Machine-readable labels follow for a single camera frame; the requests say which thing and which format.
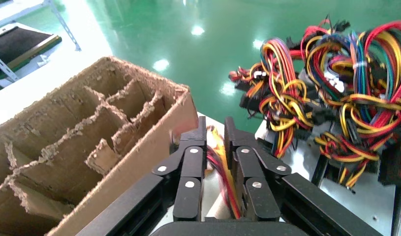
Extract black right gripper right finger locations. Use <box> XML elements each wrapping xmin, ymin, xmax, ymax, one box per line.
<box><xmin>224</xmin><ymin>117</ymin><xmax>291</xmax><ymax>222</ymax></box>

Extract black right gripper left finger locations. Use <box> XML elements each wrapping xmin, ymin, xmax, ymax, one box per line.
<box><xmin>153</xmin><ymin>116</ymin><xmax>208</xmax><ymax>222</ymax></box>

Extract small coloured wire bundle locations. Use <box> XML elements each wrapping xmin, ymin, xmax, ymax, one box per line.
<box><xmin>204</xmin><ymin>126</ymin><xmax>243</xmax><ymax>219</ymax></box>

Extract worn cardboard box with dividers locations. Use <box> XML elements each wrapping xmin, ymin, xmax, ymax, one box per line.
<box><xmin>0</xmin><ymin>56</ymin><xmax>200</xmax><ymax>236</ymax></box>

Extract black board with green edge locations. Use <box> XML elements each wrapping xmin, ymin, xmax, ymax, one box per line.
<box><xmin>0</xmin><ymin>25</ymin><xmax>62</xmax><ymax>79</ymax></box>

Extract silver power supply, coloured wires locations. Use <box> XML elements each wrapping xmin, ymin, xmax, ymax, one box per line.
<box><xmin>313</xmin><ymin>128</ymin><xmax>401</xmax><ymax>191</ymax></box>
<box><xmin>299</xmin><ymin>19</ymin><xmax>401</xmax><ymax>138</ymax></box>

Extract red yellow black cable bundle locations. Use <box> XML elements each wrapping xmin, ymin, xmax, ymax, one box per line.
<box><xmin>228</xmin><ymin>35</ymin><xmax>319</xmax><ymax>159</ymax></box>

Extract white metal rack frame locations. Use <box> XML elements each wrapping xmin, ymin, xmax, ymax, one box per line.
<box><xmin>0</xmin><ymin>0</ymin><xmax>82</xmax><ymax>84</ymax></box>

